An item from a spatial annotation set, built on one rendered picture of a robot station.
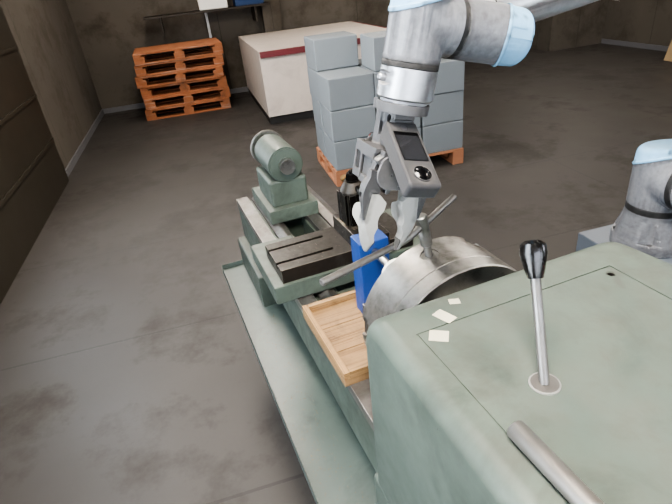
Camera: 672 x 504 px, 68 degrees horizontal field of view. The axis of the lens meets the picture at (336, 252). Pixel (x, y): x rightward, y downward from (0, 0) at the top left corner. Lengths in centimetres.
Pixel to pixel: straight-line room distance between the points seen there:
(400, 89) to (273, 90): 613
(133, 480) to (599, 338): 196
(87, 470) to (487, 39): 222
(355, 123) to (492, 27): 372
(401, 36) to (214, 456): 192
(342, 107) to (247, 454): 297
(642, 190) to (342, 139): 341
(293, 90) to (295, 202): 490
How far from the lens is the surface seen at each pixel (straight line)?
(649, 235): 124
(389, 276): 92
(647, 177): 120
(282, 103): 681
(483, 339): 69
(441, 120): 469
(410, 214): 72
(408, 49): 65
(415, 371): 65
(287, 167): 188
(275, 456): 220
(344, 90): 430
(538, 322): 63
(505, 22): 71
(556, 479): 54
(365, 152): 71
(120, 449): 248
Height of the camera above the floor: 170
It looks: 30 degrees down
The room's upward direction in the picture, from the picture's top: 7 degrees counter-clockwise
